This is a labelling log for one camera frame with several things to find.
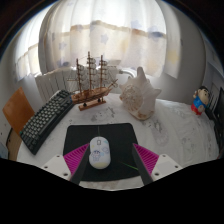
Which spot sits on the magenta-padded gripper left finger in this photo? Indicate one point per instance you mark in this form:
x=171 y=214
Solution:
x=75 y=159

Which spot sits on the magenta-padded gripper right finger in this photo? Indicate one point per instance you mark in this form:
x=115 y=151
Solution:
x=148 y=160

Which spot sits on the white cartoon-print computer mouse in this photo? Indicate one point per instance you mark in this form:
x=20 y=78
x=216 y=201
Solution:
x=99 y=153

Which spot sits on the black mouse pad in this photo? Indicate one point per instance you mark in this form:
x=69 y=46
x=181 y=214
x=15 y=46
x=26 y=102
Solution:
x=120 y=143

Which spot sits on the white printed tablecloth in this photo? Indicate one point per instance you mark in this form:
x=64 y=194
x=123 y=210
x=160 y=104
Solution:
x=176 y=133

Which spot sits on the black keyboard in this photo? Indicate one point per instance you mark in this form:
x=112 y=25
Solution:
x=45 y=120

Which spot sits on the large white conch shell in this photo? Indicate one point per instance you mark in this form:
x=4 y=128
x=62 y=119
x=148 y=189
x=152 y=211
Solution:
x=140 y=98

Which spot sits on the wooden model sailing ship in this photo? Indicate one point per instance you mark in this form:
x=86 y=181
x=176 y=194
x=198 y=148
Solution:
x=91 y=95

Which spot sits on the orange wooden chair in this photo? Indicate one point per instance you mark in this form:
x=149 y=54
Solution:
x=16 y=110

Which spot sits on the cartoon boy figurine clock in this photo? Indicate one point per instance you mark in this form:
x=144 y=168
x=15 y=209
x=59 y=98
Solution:
x=199 y=101

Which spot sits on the white radiator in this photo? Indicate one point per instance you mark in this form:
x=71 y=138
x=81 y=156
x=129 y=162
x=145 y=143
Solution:
x=53 y=83

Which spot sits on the white shelf unit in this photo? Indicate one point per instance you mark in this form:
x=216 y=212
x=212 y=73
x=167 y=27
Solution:
x=216 y=70

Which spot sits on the sheer white curtain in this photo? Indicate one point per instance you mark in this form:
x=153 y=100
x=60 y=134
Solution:
x=110 y=36

